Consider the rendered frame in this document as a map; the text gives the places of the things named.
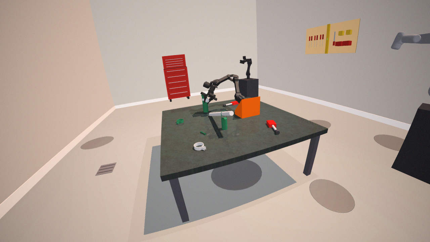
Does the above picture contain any white ring clamp with tab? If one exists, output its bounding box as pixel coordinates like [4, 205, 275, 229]
[194, 142, 206, 150]

